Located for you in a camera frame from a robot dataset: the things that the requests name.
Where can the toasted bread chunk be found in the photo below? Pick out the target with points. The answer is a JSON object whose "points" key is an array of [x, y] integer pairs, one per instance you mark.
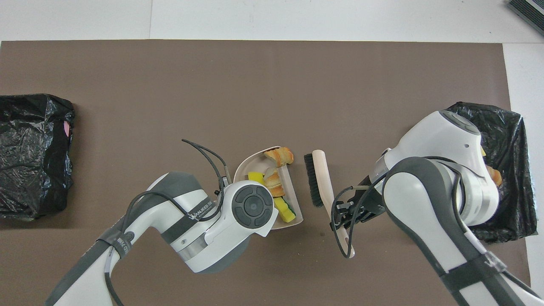
{"points": [[274, 182]]}

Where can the brown table mat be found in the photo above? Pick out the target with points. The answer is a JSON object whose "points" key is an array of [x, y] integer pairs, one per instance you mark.
{"points": [[272, 97]]}

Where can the black bag lined bin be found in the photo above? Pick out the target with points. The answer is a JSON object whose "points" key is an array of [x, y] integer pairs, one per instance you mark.
{"points": [[510, 170]]}

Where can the striped orange croissant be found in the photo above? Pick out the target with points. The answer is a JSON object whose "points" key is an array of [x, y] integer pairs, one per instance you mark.
{"points": [[495, 176], [280, 156]]}

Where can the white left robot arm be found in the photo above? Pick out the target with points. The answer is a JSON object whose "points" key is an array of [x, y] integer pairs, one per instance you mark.
{"points": [[199, 229]]}

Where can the beige hand brush black bristles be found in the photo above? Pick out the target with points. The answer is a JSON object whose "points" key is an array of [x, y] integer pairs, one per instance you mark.
{"points": [[323, 178]]}

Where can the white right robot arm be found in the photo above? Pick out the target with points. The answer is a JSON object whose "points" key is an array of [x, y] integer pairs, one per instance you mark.
{"points": [[442, 178]]}

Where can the black bin with pink spot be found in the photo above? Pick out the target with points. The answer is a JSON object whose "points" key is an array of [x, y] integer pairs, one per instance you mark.
{"points": [[29, 161]]}

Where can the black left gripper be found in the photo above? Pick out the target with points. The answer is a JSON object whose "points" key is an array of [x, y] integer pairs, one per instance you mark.
{"points": [[225, 187]]}

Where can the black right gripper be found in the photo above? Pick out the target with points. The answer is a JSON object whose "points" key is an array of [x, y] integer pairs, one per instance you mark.
{"points": [[369, 204]]}

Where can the beige plastic dustpan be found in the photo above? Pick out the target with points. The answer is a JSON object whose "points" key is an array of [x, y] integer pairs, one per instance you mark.
{"points": [[293, 191]]}

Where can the dark ribbed panel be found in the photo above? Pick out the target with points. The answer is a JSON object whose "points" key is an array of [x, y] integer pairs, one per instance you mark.
{"points": [[529, 12]]}

